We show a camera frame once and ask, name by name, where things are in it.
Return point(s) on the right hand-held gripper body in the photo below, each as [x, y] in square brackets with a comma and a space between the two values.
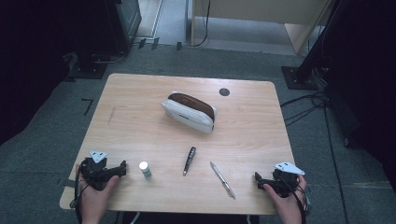
[285, 182]

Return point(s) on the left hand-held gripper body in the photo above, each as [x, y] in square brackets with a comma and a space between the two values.
[96, 172]

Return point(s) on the person's right hand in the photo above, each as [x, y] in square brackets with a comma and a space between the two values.
[289, 207]

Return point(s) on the person's left hand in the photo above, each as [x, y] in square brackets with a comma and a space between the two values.
[93, 199]

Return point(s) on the small white bottle green label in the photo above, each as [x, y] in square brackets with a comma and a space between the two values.
[145, 170]

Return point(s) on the silver pen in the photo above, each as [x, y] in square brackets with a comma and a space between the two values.
[222, 179]

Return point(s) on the black pen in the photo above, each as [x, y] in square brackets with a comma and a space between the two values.
[189, 161]

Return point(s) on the person's dark clothing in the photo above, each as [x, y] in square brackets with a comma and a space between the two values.
[190, 219]

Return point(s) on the white pencil case brown lining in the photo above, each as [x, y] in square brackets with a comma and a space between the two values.
[190, 116]

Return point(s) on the black round table grommet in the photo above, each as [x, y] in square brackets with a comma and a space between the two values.
[224, 91]

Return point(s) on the black stand with flat base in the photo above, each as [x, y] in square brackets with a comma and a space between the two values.
[88, 70]

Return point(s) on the black metal stand square base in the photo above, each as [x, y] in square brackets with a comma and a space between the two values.
[300, 76]

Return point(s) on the dark curtain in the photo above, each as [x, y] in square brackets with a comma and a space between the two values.
[34, 62]
[364, 87]

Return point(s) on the dark cabinet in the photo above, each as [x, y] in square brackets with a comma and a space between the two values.
[124, 25]

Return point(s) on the beige wooden cabinet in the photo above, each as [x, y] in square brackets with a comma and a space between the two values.
[264, 18]

